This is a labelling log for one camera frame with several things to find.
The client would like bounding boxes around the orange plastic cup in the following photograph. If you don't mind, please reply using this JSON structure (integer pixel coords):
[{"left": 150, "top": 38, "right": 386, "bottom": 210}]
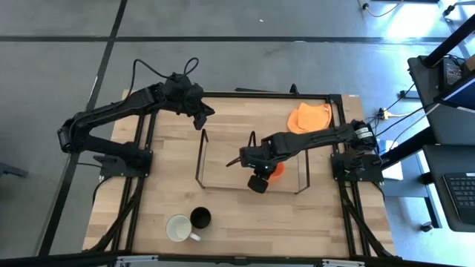
[{"left": 267, "top": 162, "right": 286, "bottom": 184}]

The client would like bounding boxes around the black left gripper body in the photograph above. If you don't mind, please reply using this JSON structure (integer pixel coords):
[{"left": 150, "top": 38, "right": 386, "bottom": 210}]
[{"left": 163, "top": 73, "right": 206, "bottom": 116}]

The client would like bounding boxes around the black electronics box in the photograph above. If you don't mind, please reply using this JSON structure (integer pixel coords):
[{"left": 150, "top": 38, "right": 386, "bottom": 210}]
[{"left": 440, "top": 57, "right": 465, "bottom": 89}]

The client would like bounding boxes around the black cup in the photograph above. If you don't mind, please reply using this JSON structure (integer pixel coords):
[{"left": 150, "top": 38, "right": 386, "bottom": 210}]
[{"left": 189, "top": 206, "right": 212, "bottom": 230}]

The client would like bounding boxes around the black table frame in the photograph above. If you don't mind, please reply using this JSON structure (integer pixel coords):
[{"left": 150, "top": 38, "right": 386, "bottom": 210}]
[{"left": 83, "top": 83, "right": 402, "bottom": 260}]

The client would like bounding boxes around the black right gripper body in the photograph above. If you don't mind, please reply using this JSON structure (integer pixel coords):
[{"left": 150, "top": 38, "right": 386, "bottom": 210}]
[{"left": 239, "top": 135, "right": 286, "bottom": 176}]

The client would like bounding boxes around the yellow floor cable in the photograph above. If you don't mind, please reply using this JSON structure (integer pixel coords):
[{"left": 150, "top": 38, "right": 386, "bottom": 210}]
[{"left": 357, "top": 0, "right": 406, "bottom": 19}]

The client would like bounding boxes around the black rig crossbar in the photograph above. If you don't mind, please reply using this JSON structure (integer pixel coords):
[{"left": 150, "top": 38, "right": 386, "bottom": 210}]
[{"left": 0, "top": 250, "right": 475, "bottom": 267}]

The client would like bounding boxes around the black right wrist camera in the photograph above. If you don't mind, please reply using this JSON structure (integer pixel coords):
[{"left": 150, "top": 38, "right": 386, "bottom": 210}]
[{"left": 247, "top": 174, "right": 269, "bottom": 194}]

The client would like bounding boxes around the orange cloth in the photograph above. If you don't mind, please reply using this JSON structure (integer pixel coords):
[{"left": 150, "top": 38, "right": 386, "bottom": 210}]
[{"left": 286, "top": 102, "right": 333, "bottom": 135}]

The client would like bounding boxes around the black diagonal beam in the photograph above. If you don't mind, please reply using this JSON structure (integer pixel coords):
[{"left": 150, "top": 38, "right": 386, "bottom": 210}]
[{"left": 422, "top": 14, "right": 475, "bottom": 68}]

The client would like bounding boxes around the white mug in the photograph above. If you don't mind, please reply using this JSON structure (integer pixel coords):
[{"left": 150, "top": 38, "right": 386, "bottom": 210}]
[{"left": 166, "top": 214, "right": 202, "bottom": 243}]

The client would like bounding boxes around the black keyboard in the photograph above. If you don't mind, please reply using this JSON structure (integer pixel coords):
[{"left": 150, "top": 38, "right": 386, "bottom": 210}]
[{"left": 442, "top": 171, "right": 475, "bottom": 225}]

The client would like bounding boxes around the black standing desk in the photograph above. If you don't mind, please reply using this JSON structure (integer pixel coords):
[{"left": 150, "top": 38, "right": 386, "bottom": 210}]
[{"left": 407, "top": 55, "right": 475, "bottom": 146}]

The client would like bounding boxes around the grey chair base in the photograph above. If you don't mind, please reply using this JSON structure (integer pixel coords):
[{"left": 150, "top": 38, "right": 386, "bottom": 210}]
[{"left": 0, "top": 162, "right": 29, "bottom": 179}]

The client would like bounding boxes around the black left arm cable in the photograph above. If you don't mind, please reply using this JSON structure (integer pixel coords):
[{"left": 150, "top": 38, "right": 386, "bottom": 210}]
[{"left": 128, "top": 56, "right": 200, "bottom": 99}]

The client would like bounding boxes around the black side desk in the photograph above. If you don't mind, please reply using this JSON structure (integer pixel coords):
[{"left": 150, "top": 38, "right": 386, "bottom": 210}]
[{"left": 422, "top": 144, "right": 475, "bottom": 233}]

